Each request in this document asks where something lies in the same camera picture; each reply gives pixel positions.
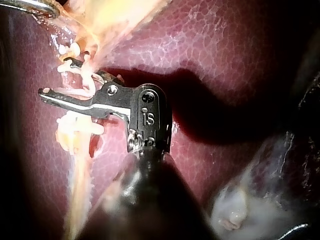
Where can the right arm instrument jaw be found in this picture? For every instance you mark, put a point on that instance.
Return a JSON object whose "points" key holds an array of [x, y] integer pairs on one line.
{"points": [[72, 103], [110, 76]]}

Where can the gallbladder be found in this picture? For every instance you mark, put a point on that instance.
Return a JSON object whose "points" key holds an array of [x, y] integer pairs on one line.
{"points": [[112, 15]]}

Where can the pale fatty tissue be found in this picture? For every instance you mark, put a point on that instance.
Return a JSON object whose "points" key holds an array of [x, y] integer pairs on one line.
{"points": [[232, 207]]}

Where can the white clip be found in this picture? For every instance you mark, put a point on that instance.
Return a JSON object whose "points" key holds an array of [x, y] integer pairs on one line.
{"points": [[74, 49], [82, 127], [72, 91]]}

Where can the right arm instrument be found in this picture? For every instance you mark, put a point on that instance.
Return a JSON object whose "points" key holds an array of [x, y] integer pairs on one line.
{"points": [[150, 117]]}

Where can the left arm instrument jaw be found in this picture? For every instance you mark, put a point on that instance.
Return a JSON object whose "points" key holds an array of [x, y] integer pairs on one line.
{"points": [[25, 7]]}

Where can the thin tube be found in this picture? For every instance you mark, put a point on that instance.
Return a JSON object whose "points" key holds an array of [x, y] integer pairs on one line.
{"points": [[79, 170]]}

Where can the dark red liver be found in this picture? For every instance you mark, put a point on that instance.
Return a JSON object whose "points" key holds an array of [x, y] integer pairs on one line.
{"points": [[212, 62]]}

